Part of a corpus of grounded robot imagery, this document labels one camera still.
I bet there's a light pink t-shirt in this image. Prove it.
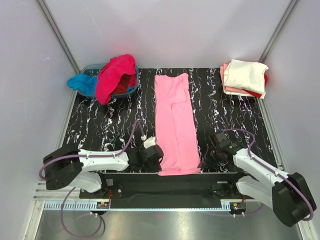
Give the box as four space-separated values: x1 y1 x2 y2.
154 73 200 176

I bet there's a blue plastic basket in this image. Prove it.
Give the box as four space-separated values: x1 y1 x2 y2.
77 64 140 100

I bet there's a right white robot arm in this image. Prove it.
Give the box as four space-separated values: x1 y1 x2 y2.
199 130 317 227

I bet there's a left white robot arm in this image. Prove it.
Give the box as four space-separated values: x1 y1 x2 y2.
39 144 164 193

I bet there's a red folded t-shirt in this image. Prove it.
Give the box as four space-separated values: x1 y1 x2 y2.
245 74 268 99

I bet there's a white folded t-shirt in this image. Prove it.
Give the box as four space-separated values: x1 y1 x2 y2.
224 59 269 92

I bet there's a peach folded t-shirt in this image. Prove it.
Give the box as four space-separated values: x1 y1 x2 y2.
220 63 253 97

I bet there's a dark red t-shirt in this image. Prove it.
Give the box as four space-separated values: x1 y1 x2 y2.
112 74 137 95

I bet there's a magenta t-shirt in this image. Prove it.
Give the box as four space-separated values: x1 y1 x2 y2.
95 54 136 105

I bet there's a blue t-shirt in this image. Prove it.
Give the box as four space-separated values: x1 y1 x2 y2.
66 73 136 98

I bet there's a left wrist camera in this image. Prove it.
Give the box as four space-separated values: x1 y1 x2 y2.
141 135 156 149

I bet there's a white slotted cable duct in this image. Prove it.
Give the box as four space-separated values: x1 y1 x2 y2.
43 201 232 211

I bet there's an aluminium front rail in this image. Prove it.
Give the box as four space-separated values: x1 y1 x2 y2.
32 181 306 202

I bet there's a left aluminium corner post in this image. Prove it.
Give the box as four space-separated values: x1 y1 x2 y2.
36 0 83 76

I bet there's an aluminium corner post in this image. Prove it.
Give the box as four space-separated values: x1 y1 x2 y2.
258 0 300 63
36 0 83 76

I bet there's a right aluminium corner post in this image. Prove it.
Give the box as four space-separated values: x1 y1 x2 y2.
258 0 300 63

